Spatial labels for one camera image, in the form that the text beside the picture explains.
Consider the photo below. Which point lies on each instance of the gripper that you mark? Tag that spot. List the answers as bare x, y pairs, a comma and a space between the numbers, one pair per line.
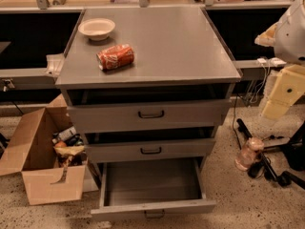
291, 35

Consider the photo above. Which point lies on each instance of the grey bottom drawer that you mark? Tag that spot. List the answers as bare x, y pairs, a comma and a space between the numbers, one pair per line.
151, 189

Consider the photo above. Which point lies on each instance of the grey drawer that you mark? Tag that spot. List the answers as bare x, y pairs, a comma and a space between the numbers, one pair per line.
147, 108
151, 189
150, 144

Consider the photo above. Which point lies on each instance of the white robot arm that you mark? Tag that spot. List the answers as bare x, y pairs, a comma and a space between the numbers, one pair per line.
287, 37

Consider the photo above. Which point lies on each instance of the grey top drawer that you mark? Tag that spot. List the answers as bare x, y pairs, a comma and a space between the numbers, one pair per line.
147, 108

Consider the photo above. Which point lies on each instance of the grey drawer cabinet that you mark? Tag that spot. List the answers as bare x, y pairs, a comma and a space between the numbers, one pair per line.
173, 46

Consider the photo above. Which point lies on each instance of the grey middle drawer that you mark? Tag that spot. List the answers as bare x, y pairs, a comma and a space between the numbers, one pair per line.
150, 144

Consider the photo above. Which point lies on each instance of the white power strip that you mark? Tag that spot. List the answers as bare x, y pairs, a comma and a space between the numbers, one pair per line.
272, 62

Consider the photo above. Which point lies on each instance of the black chair base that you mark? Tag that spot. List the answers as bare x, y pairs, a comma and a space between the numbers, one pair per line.
280, 158

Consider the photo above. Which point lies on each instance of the crushed orange soda can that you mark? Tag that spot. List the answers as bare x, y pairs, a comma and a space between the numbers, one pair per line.
115, 57

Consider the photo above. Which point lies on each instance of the white bowl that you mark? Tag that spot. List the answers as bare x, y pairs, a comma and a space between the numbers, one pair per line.
96, 29

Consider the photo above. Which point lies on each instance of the yellow snack bag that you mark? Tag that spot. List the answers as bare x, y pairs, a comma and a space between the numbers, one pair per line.
70, 155

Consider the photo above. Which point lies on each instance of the white bottle in box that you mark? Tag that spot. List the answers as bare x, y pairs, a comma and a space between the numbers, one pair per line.
64, 135

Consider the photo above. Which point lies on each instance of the open cardboard box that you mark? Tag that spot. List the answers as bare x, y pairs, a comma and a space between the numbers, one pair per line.
31, 154

